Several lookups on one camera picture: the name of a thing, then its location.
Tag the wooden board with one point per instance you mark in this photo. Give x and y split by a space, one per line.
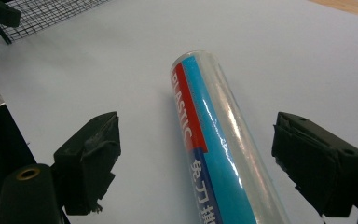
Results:
351 6

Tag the black frame piece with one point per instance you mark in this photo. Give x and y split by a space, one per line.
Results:
0 12

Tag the dark stand beside table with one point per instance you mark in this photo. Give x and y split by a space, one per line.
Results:
0 146

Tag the plastic wrap roll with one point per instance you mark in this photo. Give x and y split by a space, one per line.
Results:
217 149

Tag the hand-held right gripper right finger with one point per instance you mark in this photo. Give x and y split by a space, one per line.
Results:
317 168

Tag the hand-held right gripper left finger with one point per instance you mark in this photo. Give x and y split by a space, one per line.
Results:
87 161

